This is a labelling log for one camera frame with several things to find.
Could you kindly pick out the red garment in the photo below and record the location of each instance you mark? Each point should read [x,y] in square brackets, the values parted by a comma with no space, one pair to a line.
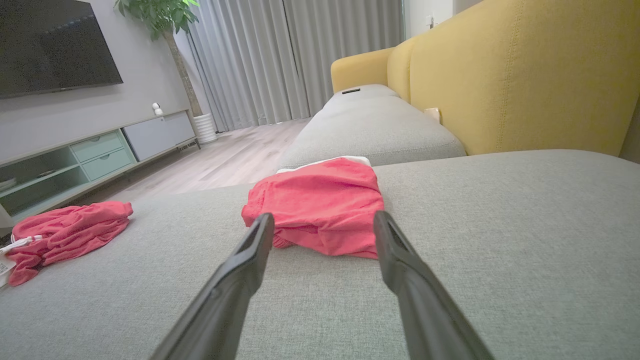
[320,205]

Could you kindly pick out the red and white shorts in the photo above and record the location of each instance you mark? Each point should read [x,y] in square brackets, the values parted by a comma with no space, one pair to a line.
[70,230]

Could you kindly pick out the pale green television cabinet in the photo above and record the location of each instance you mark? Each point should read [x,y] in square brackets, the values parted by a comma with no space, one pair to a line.
[160,132]

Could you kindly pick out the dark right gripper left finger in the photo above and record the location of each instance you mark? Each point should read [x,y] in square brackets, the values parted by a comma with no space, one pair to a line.
[235,290]

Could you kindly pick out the small cream plastic object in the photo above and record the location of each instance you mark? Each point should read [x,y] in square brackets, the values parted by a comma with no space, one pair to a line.
[432,115]

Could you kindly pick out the white ribbed plant pot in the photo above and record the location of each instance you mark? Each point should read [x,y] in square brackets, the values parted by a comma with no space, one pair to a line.
[206,129]

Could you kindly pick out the grey pleated curtain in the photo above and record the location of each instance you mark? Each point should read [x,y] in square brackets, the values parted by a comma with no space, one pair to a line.
[245,65]
[350,45]

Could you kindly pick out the black flat screen television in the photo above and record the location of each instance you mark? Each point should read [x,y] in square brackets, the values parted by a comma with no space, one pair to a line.
[50,45]

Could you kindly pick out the black remote control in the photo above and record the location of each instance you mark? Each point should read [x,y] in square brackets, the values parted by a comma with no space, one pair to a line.
[351,91]

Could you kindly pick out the green potted tree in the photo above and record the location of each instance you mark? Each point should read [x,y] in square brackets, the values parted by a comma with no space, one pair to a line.
[176,55]

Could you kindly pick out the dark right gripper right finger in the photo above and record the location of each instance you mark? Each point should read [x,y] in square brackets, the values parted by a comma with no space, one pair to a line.
[420,300]

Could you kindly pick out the narrow grey sofa seat cushion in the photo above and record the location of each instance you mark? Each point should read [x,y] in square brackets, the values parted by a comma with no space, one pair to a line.
[370,125]

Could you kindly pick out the yellow fabric sofa backrest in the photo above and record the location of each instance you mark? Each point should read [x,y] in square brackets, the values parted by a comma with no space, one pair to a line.
[525,75]

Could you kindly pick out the small white security camera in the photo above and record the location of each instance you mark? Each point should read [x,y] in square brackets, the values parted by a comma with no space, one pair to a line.
[157,109]

